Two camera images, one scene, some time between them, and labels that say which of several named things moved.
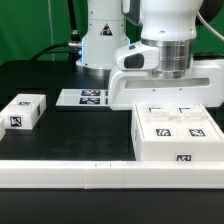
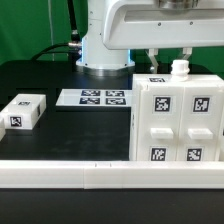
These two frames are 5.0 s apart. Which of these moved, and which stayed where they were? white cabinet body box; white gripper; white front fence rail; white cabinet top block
Moved: white gripper
Stayed: white front fence rail; white cabinet body box; white cabinet top block
